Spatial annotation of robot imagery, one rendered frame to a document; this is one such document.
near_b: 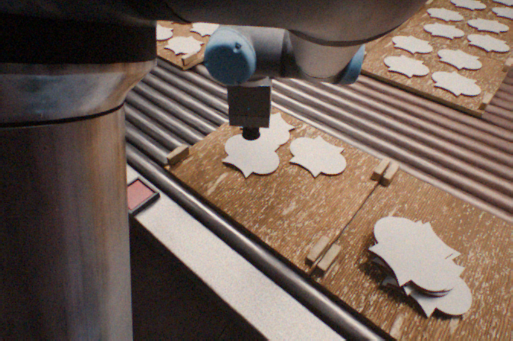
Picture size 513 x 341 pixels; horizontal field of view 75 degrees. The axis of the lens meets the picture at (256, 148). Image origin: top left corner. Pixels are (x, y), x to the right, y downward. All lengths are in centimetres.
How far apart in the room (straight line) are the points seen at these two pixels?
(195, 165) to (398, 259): 47
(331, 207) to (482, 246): 29
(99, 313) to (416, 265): 53
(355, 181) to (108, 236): 67
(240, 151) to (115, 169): 65
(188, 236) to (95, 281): 54
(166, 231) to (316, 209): 31
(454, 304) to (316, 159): 38
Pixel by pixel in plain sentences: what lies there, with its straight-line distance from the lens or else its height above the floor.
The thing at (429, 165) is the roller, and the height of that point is 92.
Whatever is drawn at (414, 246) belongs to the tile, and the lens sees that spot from 66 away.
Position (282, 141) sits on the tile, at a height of 95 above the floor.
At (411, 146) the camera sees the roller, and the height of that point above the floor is 91.
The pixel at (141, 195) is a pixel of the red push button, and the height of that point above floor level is 93.
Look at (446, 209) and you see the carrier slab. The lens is 81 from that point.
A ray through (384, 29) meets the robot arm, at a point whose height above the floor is 144.
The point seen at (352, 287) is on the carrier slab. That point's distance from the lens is 65.
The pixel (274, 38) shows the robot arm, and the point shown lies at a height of 130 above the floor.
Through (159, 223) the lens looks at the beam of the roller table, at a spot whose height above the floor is 92.
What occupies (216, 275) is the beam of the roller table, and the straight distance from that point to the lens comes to 66.
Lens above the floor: 151
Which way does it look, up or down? 44 degrees down
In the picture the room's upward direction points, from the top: straight up
